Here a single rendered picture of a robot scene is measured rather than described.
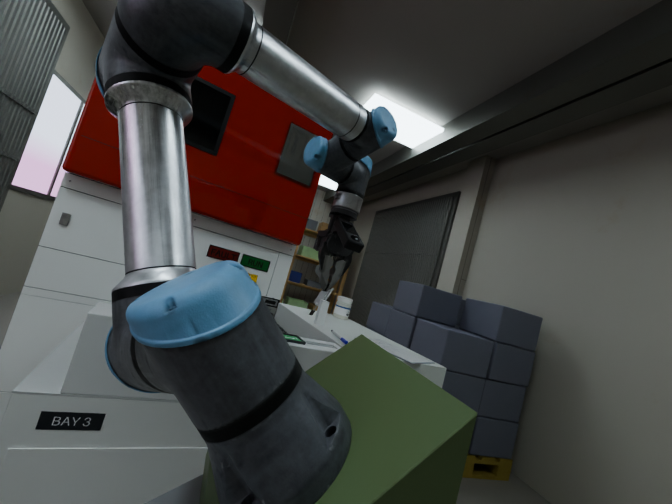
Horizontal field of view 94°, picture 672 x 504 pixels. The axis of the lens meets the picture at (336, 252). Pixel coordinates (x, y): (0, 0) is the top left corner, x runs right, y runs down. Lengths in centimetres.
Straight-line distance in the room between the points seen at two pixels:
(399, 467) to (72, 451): 59
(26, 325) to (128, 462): 72
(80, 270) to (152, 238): 88
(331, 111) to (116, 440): 71
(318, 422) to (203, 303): 17
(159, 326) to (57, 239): 105
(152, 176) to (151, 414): 45
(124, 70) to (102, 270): 86
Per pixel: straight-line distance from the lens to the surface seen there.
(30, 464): 79
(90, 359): 71
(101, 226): 131
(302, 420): 34
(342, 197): 80
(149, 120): 53
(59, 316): 136
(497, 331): 275
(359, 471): 35
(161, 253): 45
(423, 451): 34
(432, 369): 102
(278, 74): 56
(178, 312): 30
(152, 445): 78
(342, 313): 140
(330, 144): 75
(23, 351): 141
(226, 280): 31
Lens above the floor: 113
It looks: 4 degrees up
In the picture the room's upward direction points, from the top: 16 degrees clockwise
